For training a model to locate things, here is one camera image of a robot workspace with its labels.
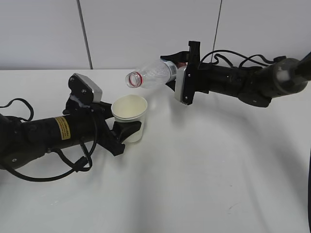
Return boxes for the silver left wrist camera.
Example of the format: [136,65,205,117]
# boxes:
[68,73,103,107]

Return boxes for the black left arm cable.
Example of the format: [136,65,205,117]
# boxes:
[0,98,98,182]

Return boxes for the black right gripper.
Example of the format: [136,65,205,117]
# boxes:
[160,41,219,94]

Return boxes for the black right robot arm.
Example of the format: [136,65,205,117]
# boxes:
[161,41,311,108]

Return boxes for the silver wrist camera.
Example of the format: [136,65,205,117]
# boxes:
[68,73,103,107]
[174,64,197,105]

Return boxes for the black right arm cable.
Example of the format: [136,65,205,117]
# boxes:
[199,50,285,71]

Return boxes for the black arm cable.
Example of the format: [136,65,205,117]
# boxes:
[199,50,285,71]
[0,98,98,182]

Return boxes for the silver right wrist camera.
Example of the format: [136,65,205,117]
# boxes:
[174,64,197,105]

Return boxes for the white paper cup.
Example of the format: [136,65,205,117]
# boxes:
[111,95,148,143]

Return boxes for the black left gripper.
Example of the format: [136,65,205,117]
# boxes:
[63,101,141,156]

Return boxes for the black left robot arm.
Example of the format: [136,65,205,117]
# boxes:
[0,102,141,169]

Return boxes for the clear Nongfu Spring water bottle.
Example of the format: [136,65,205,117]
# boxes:
[125,59,187,88]

